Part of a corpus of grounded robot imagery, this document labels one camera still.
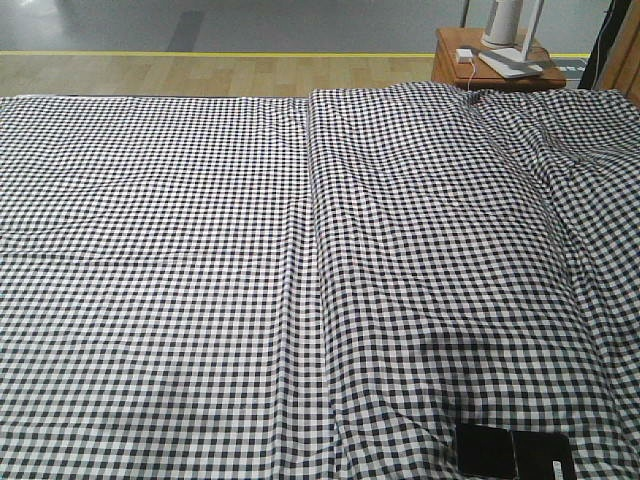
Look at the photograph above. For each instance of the black smartphone pink frame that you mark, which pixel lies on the black smartphone pink frame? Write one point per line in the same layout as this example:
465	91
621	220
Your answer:
510	450

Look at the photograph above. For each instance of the black white checkered quilt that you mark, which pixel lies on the black white checkered quilt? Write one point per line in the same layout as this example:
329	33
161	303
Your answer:
478	255

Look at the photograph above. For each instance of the black white checkered bedsheet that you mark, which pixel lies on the black white checkered bedsheet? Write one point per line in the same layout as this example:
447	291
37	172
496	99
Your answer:
160	312

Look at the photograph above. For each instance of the wooden nightstand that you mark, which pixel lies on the wooden nightstand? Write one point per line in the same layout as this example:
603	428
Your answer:
478	76

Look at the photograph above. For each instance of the white power adapter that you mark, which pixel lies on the white power adapter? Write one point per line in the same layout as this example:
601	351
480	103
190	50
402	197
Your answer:
464	56

